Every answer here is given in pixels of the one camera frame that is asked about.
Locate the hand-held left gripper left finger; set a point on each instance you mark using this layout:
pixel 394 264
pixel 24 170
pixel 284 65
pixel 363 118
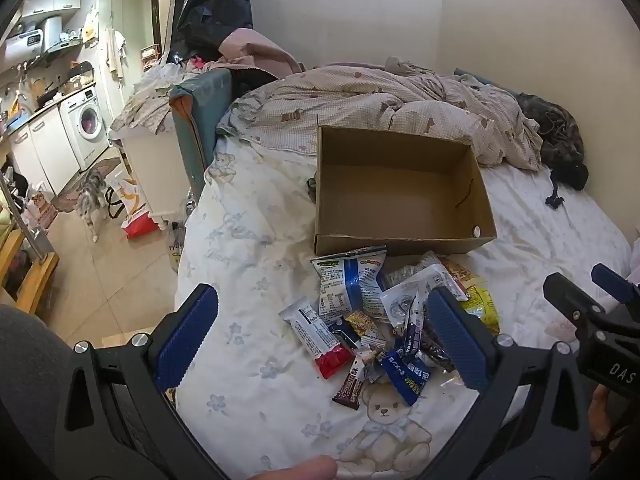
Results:
pixel 187 340

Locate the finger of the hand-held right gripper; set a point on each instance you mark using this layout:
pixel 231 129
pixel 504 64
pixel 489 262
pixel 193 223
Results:
pixel 567 295
pixel 615 282

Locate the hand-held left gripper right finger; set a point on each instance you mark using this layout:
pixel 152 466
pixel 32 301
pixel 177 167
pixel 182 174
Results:
pixel 457 340

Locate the clear packet with dark snack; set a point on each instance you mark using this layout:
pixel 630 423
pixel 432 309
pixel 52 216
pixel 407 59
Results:
pixel 435 352

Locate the small white navy snack packet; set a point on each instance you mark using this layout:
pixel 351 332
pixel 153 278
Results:
pixel 345 332

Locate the white snack packet red end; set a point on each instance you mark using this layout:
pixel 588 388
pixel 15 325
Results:
pixel 310 325

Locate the brown cardboard box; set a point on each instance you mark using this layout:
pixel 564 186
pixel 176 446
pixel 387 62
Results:
pixel 400 195

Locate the person's right hand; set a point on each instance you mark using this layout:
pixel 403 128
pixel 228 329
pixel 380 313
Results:
pixel 600 415

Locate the person's left hand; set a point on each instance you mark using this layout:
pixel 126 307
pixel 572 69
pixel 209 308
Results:
pixel 300 471

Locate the slim navy snack packet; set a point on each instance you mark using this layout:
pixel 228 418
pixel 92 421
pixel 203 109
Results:
pixel 412 330

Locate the blue and yellow snack packet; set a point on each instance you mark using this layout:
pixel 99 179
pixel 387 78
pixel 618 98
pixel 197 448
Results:
pixel 407 375

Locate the cream snack packet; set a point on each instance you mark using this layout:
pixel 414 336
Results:
pixel 457 270

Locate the clear plastic bag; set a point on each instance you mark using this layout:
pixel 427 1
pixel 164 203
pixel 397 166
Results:
pixel 176 250

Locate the small yellow-brown snack packet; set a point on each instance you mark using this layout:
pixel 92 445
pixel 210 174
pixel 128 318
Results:
pixel 365 327

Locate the small brown snack packet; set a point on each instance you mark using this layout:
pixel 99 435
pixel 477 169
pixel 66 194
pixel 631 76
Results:
pixel 350 387

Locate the black knit hat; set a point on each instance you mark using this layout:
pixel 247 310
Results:
pixel 570 172

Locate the white and blue snack packet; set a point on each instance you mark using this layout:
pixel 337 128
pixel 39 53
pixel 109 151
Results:
pixel 340 280

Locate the white floral bed sheet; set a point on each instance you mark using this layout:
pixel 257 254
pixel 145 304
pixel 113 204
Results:
pixel 260 220

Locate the white and red paper bag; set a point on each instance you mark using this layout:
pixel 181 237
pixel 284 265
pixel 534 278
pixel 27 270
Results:
pixel 132 200

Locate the camouflage garment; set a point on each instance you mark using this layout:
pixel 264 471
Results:
pixel 555 130

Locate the wooden shelf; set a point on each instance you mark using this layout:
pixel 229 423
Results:
pixel 30 280

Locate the person's grey trouser leg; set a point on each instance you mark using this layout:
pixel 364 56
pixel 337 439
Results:
pixel 25 385

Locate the white storage cabinet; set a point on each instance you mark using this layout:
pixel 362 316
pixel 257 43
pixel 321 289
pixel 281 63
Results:
pixel 150 170

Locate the grey tabby cat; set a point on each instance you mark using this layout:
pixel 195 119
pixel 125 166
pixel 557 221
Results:
pixel 90 195

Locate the patterned floor mat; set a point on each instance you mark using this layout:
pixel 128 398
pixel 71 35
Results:
pixel 102 165

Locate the white washing machine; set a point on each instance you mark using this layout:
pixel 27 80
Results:
pixel 85 125

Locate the floral cloth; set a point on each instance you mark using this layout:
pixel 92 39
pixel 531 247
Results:
pixel 145 105

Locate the white kitchen cabinets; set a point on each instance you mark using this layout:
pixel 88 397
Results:
pixel 40 150

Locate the checked quilt with bear print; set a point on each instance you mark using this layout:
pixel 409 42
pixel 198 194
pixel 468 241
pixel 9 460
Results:
pixel 375 95

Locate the hanging cream towel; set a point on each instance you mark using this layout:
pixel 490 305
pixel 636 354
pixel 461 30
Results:
pixel 114 55

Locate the pink garment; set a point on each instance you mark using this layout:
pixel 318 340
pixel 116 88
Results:
pixel 255 50

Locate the dark hanging jacket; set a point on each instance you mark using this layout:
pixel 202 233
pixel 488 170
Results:
pixel 210 5

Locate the white water heater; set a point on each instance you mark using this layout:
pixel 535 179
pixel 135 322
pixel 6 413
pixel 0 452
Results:
pixel 30 40

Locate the white wall cabinets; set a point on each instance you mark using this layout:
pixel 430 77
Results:
pixel 50 5

